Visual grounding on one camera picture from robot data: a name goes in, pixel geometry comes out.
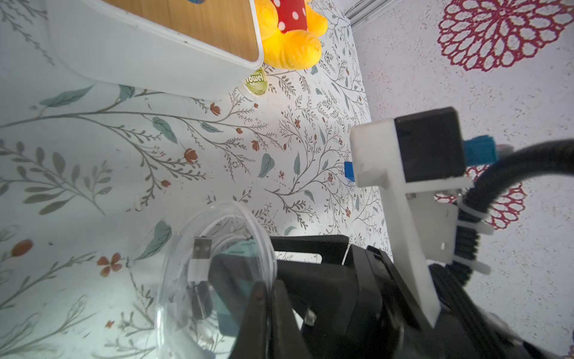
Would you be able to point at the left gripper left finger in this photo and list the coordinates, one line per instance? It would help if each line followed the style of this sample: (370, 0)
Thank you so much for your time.
(252, 341)

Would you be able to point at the teal charger cube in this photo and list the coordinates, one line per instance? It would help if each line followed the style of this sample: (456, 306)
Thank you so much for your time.
(232, 275)

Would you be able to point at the white wooden-top tissue box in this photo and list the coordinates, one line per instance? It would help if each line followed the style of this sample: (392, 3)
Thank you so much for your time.
(202, 49)

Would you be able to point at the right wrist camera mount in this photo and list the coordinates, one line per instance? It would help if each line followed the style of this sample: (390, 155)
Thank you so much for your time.
(410, 159)

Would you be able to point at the yellow plush toy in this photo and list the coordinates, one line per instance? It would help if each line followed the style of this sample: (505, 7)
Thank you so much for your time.
(290, 33)

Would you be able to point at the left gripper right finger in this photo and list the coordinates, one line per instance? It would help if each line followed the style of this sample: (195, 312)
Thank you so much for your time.
(286, 340)

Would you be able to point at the small blue cube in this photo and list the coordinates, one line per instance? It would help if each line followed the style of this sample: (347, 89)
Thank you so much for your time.
(349, 171)

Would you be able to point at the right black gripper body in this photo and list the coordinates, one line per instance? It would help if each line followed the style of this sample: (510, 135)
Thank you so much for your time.
(354, 304)

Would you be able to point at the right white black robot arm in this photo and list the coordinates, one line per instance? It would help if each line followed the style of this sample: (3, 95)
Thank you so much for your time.
(531, 249)

